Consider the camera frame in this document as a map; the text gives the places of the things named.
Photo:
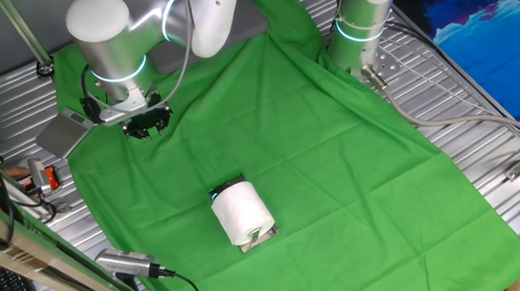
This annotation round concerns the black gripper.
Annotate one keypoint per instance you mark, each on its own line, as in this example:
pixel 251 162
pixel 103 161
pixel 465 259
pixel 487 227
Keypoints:
pixel 145 119

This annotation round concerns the white toilet paper roll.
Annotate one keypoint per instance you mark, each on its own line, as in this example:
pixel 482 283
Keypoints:
pixel 241 211

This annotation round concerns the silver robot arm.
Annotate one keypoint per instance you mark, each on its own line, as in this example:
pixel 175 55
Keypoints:
pixel 111 50

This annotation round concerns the chrome toilet paper holder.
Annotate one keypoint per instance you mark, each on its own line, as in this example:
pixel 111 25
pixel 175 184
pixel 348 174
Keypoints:
pixel 262 241

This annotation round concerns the person's hand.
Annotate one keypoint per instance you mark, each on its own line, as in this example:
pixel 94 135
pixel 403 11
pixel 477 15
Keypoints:
pixel 16 172

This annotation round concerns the silver digital scale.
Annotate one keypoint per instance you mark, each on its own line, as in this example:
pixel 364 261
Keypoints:
pixel 62 134

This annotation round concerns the grey flat pad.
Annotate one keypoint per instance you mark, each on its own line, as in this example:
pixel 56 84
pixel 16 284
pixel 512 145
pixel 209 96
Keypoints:
pixel 251 22

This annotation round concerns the green cloth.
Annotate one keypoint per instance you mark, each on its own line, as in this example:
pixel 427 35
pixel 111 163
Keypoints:
pixel 336 181

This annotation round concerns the blue painted poster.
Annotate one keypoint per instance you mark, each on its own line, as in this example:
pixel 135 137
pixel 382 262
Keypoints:
pixel 487 47

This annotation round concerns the small metal bracket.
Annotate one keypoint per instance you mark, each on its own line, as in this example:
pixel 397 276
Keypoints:
pixel 64 208

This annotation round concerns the small silver camera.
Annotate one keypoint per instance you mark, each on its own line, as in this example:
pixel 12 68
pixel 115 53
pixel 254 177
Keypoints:
pixel 38 174

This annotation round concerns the silver ribbed camera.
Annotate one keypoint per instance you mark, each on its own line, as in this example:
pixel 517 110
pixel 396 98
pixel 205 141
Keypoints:
pixel 126 261

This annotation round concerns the aluminium frame post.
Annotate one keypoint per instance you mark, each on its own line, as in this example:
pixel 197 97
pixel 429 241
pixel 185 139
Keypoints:
pixel 27 35

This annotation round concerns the aluminium frame beam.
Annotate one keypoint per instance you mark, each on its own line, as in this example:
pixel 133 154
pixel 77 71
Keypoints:
pixel 20 254

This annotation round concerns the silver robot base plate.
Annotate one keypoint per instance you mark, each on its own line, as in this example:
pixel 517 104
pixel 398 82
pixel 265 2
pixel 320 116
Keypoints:
pixel 387 63

